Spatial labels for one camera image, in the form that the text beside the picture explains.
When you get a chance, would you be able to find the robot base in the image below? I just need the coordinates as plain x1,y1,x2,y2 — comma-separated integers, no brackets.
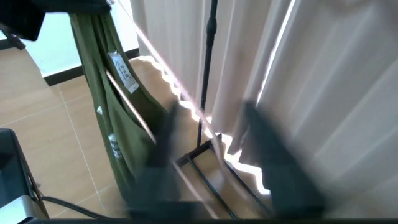
0,128,50,220

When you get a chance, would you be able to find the green printed shirt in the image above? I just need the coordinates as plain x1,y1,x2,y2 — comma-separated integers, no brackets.
68,11,177,203

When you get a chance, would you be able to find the black cable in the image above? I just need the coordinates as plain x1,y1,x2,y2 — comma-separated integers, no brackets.
42,195,108,220

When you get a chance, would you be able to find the black clothes rack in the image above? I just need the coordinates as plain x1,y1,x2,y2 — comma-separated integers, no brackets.
175,0,274,220

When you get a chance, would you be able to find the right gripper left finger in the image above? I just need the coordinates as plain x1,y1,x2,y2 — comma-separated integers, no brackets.
127,101,188,220

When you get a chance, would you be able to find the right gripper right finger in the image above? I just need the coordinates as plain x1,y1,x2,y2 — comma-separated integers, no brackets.
242,99,326,220

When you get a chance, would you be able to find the pink clothes hanger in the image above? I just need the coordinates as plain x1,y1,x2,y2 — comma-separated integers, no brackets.
104,0,233,220

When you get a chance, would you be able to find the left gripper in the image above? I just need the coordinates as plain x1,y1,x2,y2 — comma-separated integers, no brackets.
0,0,47,42

